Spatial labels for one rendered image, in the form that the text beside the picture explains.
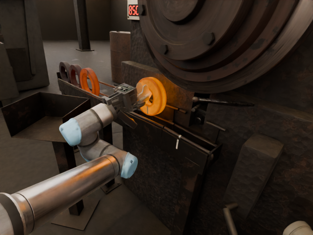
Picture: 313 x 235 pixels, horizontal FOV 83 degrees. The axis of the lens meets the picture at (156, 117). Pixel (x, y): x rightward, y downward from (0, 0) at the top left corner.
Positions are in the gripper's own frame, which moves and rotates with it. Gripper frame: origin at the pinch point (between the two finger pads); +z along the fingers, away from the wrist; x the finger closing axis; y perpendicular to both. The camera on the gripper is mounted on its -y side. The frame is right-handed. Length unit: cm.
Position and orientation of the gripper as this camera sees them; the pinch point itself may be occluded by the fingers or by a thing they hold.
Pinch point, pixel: (150, 92)
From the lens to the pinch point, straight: 72.8
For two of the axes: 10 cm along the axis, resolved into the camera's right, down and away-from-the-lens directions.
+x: -7.1, -3.6, 6.1
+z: 7.0, -5.0, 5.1
